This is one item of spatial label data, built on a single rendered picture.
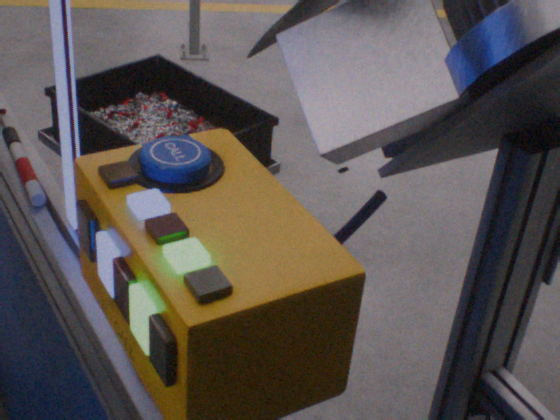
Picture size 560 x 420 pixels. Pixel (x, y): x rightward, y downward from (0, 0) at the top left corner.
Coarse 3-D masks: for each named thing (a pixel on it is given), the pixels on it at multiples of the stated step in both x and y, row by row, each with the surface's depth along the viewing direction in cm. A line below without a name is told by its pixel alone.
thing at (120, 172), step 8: (104, 168) 46; (112, 168) 46; (120, 168) 46; (128, 168) 46; (104, 176) 45; (112, 176) 45; (120, 176) 45; (128, 176) 45; (136, 176) 45; (112, 184) 45; (120, 184) 45; (128, 184) 45
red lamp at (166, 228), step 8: (160, 216) 42; (168, 216) 42; (176, 216) 42; (144, 224) 42; (152, 224) 42; (160, 224) 42; (168, 224) 42; (176, 224) 42; (184, 224) 42; (152, 232) 41; (160, 232) 41; (168, 232) 41; (176, 232) 41; (184, 232) 42; (160, 240) 41; (168, 240) 41; (176, 240) 42
